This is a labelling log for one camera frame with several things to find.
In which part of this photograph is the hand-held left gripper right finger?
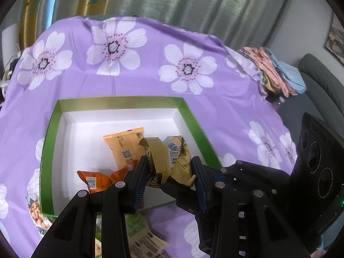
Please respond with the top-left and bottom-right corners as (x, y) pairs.
(191, 157), (307, 258)

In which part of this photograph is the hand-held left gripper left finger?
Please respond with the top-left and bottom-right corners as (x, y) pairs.
(32, 155), (150, 258)

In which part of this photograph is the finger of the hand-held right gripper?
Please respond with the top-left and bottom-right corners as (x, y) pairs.
(204, 160), (292, 210)
(161, 181), (216, 251)

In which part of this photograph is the brown snack packet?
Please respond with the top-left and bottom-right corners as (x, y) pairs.
(138, 136), (197, 190)

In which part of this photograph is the green cardboard box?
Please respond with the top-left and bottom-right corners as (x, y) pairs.
(40, 95), (223, 218)

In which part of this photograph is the pale orange snack packet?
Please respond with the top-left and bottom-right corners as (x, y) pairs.
(103, 127), (146, 171)

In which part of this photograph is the green cream snack packet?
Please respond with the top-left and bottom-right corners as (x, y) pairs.
(95, 213), (171, 258)

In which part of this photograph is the grey sofa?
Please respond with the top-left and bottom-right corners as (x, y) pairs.
(277, 54), (344, 167)

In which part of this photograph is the light blue folded cloth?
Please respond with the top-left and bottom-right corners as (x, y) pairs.
(271, 55), (307, 95)

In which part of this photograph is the purple floral tablecloth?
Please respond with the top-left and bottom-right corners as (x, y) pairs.
(0, 16), (299, 258)

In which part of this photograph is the peanut snack packet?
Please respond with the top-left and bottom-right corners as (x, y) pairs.
(25, 196), (55, 238)

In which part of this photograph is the pile of folded clothes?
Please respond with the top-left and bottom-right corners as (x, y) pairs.
(238, 46), (299, 98)

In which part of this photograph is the dark patterned cloth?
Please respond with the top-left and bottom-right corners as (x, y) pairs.
(0, 46), (22, 97)

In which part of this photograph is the grey green curtain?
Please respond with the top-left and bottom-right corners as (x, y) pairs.
(40, 0), (293, 37)

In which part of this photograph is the yellow patterned curtain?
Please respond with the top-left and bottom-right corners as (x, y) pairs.
(20, 0), (117, 49)

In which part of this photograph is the framed wall picture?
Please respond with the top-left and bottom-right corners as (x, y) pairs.
(325, 13), (344, 65)

